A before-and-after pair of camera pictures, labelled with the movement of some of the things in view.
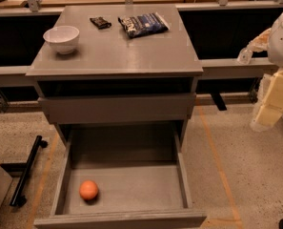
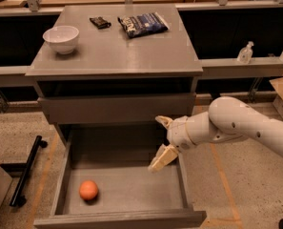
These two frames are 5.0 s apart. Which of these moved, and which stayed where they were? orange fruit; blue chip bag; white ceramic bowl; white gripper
Moved: white gripper
Stayed: orange fruit; white ceramic bowl; blue chip bag
